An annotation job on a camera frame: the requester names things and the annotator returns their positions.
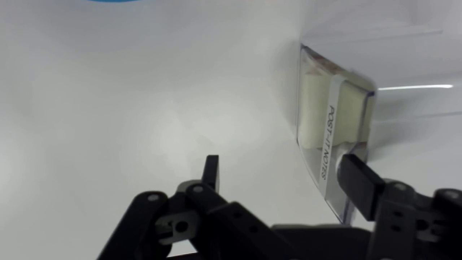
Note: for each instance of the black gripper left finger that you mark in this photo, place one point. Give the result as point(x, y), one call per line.
point(193, 231)

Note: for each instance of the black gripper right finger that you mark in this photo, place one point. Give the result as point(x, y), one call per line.
point(409, 221)

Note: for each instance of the clear sticky note box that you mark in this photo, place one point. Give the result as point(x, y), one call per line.
point(320, 110)

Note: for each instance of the blue bowl with beads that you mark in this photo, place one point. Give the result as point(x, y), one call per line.
point(113, 1)

